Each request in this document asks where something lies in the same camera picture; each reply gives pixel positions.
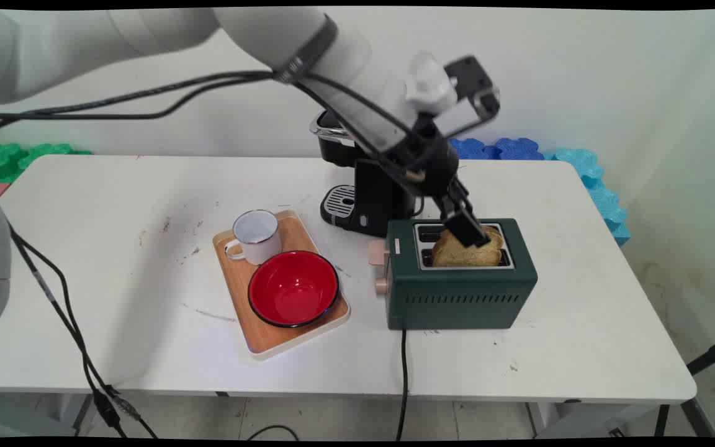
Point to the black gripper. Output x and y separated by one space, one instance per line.
437 164

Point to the brown toast slice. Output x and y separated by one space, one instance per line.
464 254

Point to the beige toaster lever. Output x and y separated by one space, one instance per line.
378 251

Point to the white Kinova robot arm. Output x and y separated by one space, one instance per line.
146 31

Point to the dark blue foam mat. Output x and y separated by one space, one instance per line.
500 149

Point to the dark green toaster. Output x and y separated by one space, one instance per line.
463 298

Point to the black coffee machine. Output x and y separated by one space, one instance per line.
370 198

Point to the light blue foam mat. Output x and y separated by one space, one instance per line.
599 192

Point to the red bowl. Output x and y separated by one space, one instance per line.
292 292

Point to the white enamel mug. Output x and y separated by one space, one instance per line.
259 239

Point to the wooden serving tray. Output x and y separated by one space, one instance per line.
264 338

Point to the black tripod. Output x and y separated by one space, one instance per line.
705 357

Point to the green foam mat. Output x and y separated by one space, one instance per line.
16 158

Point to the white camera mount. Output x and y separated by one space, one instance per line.
430 84

